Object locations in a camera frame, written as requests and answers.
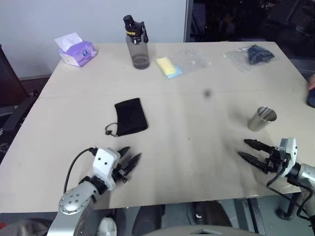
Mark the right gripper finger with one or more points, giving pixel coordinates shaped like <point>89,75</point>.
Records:
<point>258,145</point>
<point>253,161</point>

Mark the bystander hand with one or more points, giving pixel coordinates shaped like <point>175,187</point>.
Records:
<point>312,82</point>

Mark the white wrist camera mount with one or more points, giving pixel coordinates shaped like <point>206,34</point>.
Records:
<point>104,163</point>
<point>290,152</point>

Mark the yellow and blue sponge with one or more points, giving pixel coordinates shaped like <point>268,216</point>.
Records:
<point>167,66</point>

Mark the black fabric bundle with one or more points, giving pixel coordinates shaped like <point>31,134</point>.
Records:
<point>258,55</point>

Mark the black cabinet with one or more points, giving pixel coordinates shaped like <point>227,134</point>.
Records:
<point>9,81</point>

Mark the clear plastic bag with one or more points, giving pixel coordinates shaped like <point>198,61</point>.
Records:
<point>190,59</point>
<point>236,57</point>

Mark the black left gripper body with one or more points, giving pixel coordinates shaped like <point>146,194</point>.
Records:
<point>119,172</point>

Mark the dark rounded shape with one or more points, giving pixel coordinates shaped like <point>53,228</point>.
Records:
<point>142,220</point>
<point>211,215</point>

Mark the black floor stand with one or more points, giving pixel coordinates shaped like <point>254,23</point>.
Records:
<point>17,114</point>

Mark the grey partition post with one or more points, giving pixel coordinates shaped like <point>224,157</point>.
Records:
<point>188,20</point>

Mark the stainless steel cup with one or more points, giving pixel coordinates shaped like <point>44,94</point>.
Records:
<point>259,121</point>

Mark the metal table leg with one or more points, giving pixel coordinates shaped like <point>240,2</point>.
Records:
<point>251,216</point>

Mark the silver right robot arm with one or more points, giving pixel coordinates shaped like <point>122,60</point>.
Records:
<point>305,175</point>

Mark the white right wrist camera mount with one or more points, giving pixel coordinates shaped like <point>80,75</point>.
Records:
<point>290,152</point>

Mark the purple tissue pack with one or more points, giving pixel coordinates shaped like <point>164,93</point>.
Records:
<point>78,52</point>

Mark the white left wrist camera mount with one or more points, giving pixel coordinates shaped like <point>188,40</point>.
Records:
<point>104,163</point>

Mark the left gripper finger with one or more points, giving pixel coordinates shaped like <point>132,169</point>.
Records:
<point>133,162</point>
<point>123,152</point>

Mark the grey bottle with black cap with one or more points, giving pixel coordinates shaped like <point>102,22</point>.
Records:
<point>140,49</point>

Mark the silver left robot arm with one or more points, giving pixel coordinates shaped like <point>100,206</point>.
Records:
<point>73,201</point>

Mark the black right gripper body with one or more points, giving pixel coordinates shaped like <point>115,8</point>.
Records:
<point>274,161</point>

